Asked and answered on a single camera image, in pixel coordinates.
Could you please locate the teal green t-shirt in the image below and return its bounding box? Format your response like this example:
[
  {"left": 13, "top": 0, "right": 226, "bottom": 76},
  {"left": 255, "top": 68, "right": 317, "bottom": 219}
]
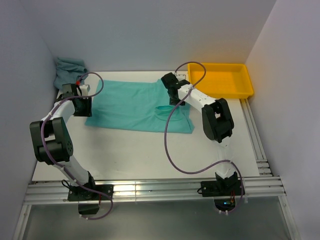
[{"left": 85, "top": 79, "right": 195, "bottom": 134}]

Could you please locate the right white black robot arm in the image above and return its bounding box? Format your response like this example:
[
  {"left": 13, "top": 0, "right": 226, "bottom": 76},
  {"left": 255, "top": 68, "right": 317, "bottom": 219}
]
[{"left": 161, "top": 72, "right": 245, "bottom": 198}]

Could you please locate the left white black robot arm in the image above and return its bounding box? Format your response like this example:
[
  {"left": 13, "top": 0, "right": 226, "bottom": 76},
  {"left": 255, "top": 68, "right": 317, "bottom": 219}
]
[{"left": 29, "top": 82, "right": 114, "bottom": 220}]

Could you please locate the crumpled grey-blue t-shirt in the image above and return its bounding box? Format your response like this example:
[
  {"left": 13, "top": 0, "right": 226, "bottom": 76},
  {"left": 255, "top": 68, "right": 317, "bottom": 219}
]
[{"left": 53, "top": 57, "right": 88, "bottom": 90}]

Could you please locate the yellow plastic tray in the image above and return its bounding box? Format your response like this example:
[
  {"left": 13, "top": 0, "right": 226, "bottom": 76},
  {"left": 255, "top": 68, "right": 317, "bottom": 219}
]
[{"left": 187, "top": 63, "right": 254, "bottom": 99}]

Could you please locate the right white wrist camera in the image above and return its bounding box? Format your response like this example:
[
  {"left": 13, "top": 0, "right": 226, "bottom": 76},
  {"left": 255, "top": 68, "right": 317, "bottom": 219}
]
[{"left": 174, "top": 73, "right": 189, "bottom": 82}]

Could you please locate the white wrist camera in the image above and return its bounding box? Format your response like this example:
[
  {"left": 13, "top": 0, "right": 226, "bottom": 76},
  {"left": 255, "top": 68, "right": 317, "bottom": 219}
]
[
  {"left": 75, "top": 80, "right": 90, "bottom": 96},
  {"left": 174, "top": 73, "right": 189, "bottom": 82}
]

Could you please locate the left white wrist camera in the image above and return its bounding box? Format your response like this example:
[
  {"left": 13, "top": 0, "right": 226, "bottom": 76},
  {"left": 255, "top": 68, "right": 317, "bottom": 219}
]
[{"left": 75, "top": 80, "right": 90, "bottom": 96}]

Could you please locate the aluminium front rail frame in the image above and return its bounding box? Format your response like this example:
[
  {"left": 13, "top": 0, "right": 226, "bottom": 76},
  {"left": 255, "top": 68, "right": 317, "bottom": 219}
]
[{"left": 13, "top": 176, "right": 301, "bottom": 240}]

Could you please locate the aluminium right side rail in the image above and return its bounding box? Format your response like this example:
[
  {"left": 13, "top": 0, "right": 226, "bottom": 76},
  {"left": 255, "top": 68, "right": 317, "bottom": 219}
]
[{"left": 240, "top": 99, "right": 286, "bottom": 197}]

